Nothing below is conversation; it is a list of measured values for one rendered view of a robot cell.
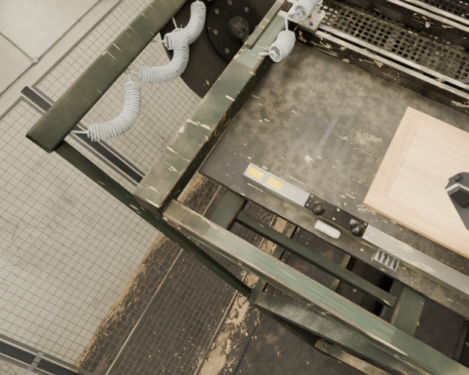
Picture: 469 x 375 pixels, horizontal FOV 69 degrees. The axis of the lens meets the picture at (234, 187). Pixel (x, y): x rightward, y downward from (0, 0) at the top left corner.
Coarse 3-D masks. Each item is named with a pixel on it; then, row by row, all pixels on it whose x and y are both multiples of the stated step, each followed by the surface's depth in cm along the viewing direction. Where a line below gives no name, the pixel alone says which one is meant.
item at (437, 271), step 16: (272, 176) 113; (272, 192) 113; (288, 192) 111; (304, 192) 111; (304, 208) 110; (336, 224) 107; (368, 240) 105; (384, 240) 105; (400, 256) 104; (416, 256) 104; (432, 272) 102; (448, 272) 102; (448, 288) 103; (464, 288) 100
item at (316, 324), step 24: (264, 288) 210; (336, 288) 240; (384, 288) 160; (264, 312) 210; (288, 312) 176; (312, 312) 166; (312, 336) 222; (336, 336) 149; (360, 360) 198; (384, 360) 130; (456, 360) 112
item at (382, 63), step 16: (288, 0) 135; (320, 0) 123; (288, 16) 131; (320, 16) 131; (304, 32) 135; (320, 32) 133; (336, 32) 133; (320, 48) 138; (336, 48) 134; (352, 48) 130; (368, 48) 131; (352, 64) 136; (368, 64) 132; (384, 64) 128; (400, 64) 129; (416, 64) 128; (400, 80) 130; (416, 80) 127; (432, 80) 125; (448, 80) 125; (432, 96) 129; (448, 96) 125; (464, 96) 122; (464, 112) 127
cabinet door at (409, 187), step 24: (408, 120) 125; (432, 120) 125; (408, 144) 121; (432, 144) 121; (456, 144) 121; (384, 168) 117; (408, 168) 117; (432, 168) 118; (456, 168) 118; (384, 192) 114; (408, 192) 114; (432, 192) 114; (408, 216) 111; (432, 216) 111; (456, 216) 111; (456, 240) 108
